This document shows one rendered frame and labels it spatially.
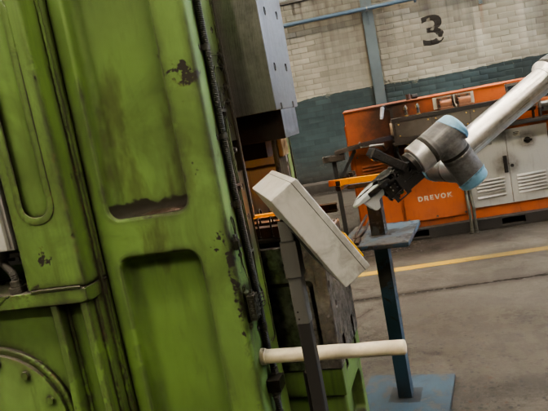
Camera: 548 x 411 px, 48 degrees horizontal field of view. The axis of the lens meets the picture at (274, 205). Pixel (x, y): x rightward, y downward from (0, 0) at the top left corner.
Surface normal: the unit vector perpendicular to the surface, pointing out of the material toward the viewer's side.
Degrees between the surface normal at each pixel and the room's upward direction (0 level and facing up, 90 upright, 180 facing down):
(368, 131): 90
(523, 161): 90
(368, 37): 90
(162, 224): 90
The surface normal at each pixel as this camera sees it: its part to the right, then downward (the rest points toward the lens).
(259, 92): -0.26, 0.19
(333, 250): 0.16, 0.11
